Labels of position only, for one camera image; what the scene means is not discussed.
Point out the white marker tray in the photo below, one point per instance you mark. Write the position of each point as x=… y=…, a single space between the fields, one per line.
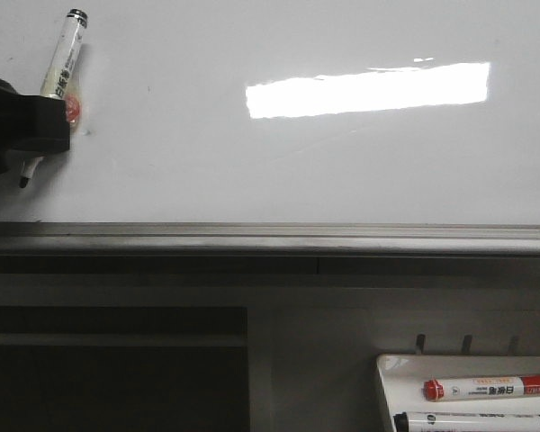
x=400 y=379

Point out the red capped whiteboard marker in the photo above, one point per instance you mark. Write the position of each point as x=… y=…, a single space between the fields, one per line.
x=481 y=388

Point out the white whiteboard with grey frame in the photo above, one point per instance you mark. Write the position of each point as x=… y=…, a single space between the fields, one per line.
x=326 y=127

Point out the black capped marker in tray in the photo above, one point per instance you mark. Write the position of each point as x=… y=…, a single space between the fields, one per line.
x=452 y=422

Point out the black whiteboard marker with magnet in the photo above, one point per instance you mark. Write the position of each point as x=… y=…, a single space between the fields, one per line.
x=61 y=81

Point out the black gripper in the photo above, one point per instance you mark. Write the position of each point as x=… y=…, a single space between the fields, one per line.
x=31 y=123

